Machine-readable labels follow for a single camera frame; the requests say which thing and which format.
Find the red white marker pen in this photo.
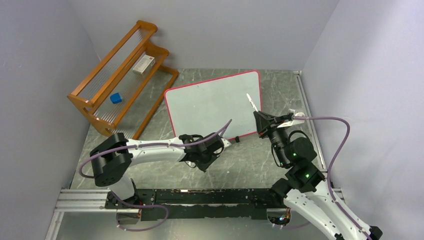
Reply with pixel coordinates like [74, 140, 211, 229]
[246, 93, 258, 112]

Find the blue eraser block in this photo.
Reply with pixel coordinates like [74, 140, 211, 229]
[109, 92, 123, 104]

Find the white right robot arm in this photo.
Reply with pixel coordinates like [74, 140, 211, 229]
[253, 110, 383, 240]

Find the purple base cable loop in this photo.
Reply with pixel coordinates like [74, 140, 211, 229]
[115, 198, 171, 232]

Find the white red box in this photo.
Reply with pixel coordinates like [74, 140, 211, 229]
[132, 54, 156, 75]

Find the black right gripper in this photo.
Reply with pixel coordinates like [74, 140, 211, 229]
[254, 110, 292, 167]

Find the aluminium frame rail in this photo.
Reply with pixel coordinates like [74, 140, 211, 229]
[293, 70, 327, 173]

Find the pink-framed whiteboard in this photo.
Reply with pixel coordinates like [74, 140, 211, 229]
[164, 70, 262, 139]

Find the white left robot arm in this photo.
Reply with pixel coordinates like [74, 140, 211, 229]
[88, 132, 231, 208]

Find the orange wooden rack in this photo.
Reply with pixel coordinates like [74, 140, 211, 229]
[67, 20, 179, 139]

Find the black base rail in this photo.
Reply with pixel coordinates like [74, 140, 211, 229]
[105, 188, 292, 222]

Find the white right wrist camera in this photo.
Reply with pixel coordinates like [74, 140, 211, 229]
[277, 109, 306, 128]

